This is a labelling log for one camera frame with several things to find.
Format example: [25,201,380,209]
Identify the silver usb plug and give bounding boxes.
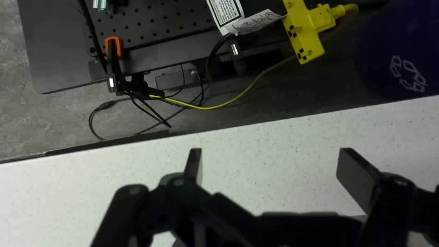
[228,42,244,59]

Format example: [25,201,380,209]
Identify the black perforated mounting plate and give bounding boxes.
[81,0,221,53]

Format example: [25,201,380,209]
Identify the white paper label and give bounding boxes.
[218,9,285,39]

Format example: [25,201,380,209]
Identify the yellow plastic bracket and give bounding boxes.
[280,0,361,66]

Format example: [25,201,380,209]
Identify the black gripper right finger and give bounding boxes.
[335,147,439,247]

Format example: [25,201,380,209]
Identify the yellow green cable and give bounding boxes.
[148,54,299,113]

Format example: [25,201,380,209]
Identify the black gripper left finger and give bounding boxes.
[90,147,285,247]

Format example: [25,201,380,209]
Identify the blue recycling bin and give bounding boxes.
[355,0,439,102]

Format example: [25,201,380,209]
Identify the white calibration tag card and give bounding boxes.
[204,0,244,31]

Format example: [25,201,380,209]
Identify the orange black bar clamp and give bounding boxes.
[101,36,155,101]

